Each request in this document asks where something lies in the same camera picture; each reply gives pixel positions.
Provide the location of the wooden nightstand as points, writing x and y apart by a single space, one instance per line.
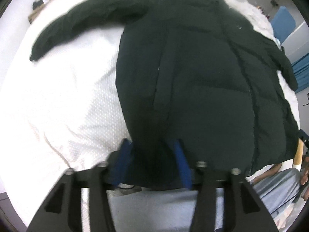
36 12

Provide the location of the black puffer jacket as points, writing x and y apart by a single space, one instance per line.
196 83

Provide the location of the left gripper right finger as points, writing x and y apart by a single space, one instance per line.
225 200

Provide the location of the white textured bed sheet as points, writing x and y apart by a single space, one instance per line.
63 111

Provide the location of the blue curtain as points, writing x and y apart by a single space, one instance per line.
301 72

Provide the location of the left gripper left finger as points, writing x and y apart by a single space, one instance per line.
61 209

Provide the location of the grey duvet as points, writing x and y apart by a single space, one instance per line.
173 210

